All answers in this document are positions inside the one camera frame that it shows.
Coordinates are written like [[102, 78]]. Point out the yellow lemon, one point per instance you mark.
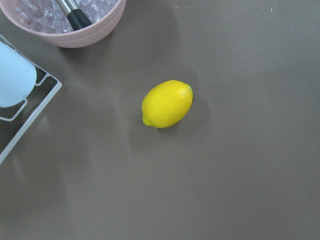
[[166, 104]]

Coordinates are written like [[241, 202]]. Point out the light blue cup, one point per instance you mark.
[[17, 76]]

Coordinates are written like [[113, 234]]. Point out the black handled tool in bowl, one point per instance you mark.
[[75, 16]]

